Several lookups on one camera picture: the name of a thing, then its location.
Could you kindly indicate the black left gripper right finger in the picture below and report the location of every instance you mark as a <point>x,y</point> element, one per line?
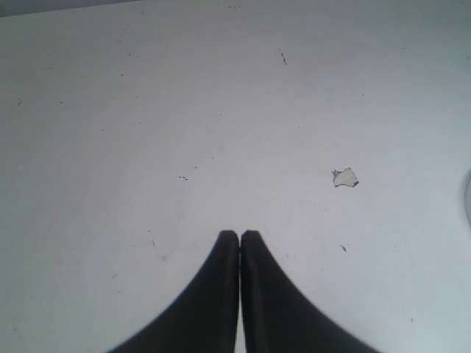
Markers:
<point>276,316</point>

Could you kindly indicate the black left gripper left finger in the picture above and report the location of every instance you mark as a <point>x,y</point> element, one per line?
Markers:
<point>204,317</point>

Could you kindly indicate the white desk lamp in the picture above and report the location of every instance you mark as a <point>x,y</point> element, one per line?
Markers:
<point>465,191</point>

